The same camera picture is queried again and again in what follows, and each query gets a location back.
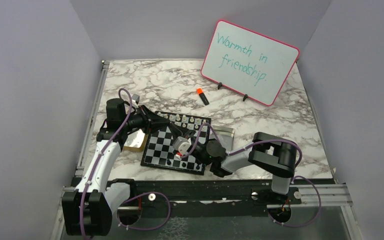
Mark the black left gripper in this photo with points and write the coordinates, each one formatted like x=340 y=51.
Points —
x=152 y=124

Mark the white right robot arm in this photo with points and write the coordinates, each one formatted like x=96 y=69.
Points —
x=275 y=155

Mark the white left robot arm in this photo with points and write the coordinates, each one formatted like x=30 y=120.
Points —
x=88 y=210

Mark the black white chess board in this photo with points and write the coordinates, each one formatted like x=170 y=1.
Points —
x=159 y=149

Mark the silver tin lid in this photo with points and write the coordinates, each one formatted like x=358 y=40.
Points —
x=225 y=136

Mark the gold tin box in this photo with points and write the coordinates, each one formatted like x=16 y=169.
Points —
x=136 y=142

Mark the orange black highlighter marker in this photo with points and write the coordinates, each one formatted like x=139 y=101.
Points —
x=202 y=96

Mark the pink framed whiteboard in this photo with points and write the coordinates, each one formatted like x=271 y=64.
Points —
x=248 y=62

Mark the black mounting base rail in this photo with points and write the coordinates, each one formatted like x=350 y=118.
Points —
x=204 y=198

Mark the aluminium side rail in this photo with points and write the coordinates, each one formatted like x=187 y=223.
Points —
x=92 y=120

